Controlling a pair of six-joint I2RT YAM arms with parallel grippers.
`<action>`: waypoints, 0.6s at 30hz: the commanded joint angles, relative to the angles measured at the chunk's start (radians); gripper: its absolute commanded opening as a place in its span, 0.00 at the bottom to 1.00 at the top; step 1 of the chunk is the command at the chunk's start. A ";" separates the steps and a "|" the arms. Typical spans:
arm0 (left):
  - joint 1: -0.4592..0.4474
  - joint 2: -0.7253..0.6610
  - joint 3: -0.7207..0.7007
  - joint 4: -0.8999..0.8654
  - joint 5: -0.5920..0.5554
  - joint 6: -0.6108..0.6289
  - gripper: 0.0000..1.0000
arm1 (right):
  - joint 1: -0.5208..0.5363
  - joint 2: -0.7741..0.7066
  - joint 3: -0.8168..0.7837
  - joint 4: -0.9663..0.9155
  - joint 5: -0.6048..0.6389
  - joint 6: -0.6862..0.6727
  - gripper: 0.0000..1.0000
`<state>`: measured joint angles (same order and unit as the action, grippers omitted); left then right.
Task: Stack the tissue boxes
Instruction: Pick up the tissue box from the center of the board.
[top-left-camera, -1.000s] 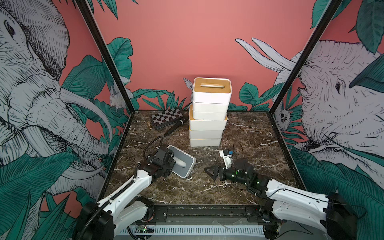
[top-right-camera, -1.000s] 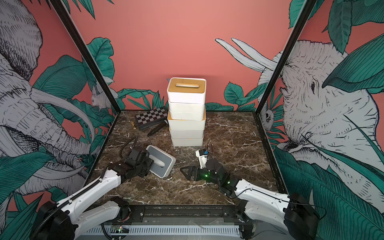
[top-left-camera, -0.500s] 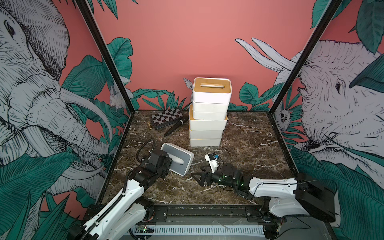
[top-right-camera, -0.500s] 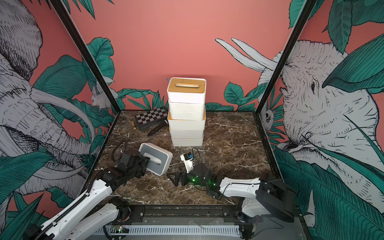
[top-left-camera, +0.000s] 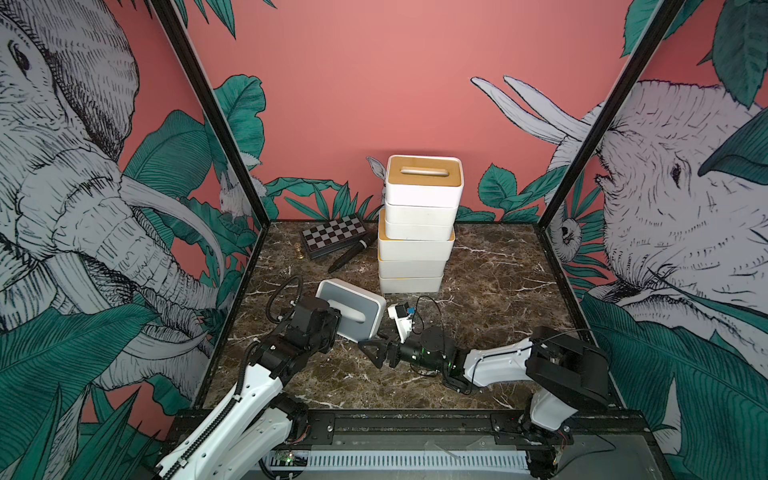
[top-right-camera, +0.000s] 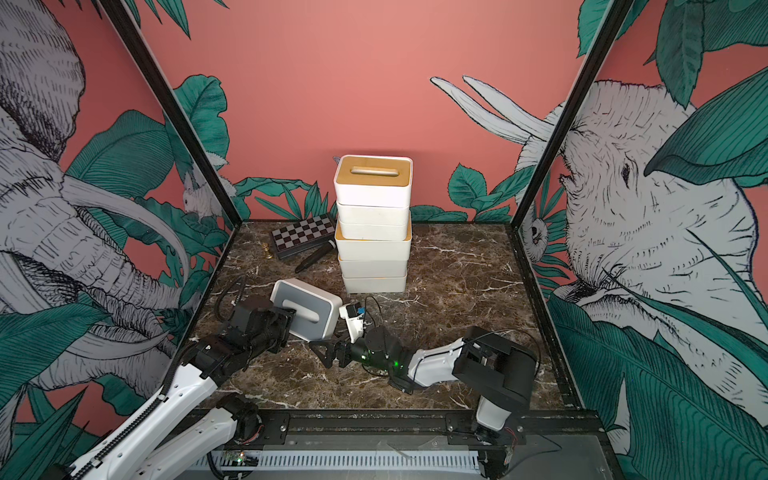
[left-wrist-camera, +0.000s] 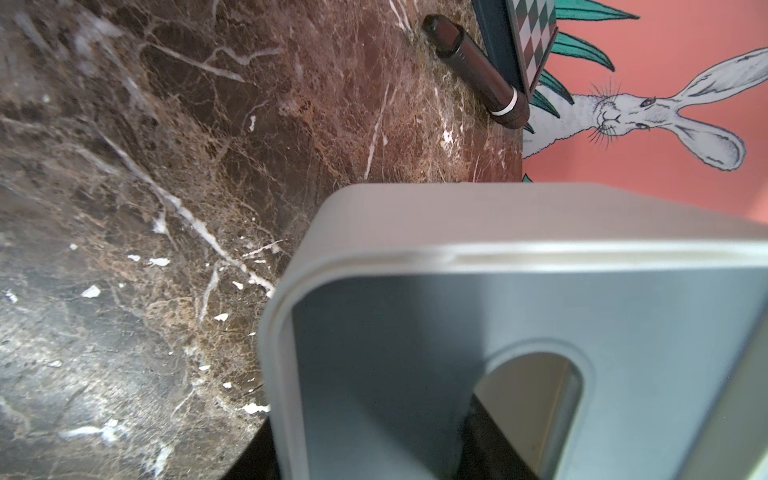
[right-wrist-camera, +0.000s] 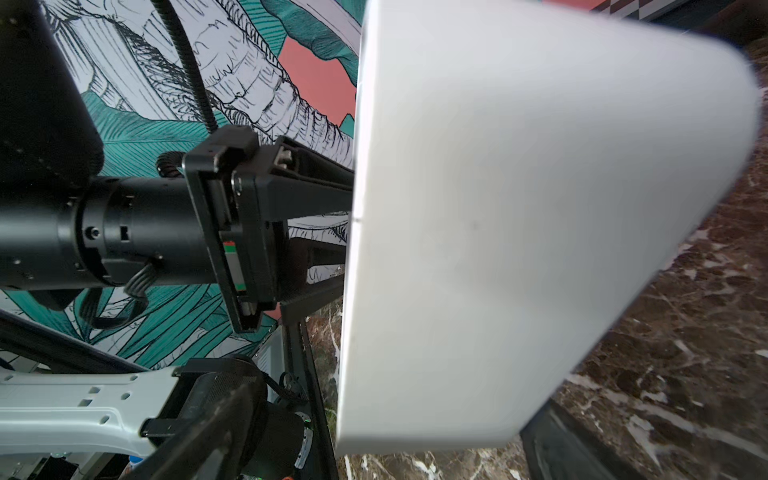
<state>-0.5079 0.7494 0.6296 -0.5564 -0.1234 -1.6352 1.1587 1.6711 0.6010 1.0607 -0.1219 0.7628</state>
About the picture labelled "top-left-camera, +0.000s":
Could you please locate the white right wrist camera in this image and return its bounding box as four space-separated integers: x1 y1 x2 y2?
387 302 415 343

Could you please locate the black corner frame post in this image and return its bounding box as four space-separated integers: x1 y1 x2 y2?
536 0 685 232
151 0 271 231

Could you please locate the black corner frame post left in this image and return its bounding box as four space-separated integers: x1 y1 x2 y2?
151 0 271 231

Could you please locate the black corner frame post right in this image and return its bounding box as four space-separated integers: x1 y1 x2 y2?
536 0 685 232

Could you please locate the grey lid tissue box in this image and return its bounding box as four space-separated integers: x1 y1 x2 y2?
316 279 386 343
383 220 454 241

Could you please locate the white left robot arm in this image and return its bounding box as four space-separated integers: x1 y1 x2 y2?
154 295 341 479

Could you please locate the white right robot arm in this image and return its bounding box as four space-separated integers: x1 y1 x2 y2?
358 327 611 445

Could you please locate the yellow lid tissue box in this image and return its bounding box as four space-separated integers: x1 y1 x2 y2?
378 258 447 279

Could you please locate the black corrugated cable hose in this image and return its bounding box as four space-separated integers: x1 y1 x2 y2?
265 274 305 325

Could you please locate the folding chess board box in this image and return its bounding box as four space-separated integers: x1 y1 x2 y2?
301 215 368 259

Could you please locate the small bamboo lid tissue box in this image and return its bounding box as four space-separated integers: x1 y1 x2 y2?
385 155 465 208

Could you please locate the large bamboo lid tissue box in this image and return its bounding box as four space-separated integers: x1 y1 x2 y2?
378 210 455 260

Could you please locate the white vented strip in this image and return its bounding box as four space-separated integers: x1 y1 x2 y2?
263 450 530 473

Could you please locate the white bottom tissue box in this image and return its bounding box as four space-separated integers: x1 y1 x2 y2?
379 276 443 294

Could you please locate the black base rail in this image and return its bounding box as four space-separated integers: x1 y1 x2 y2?
278 409 652 450

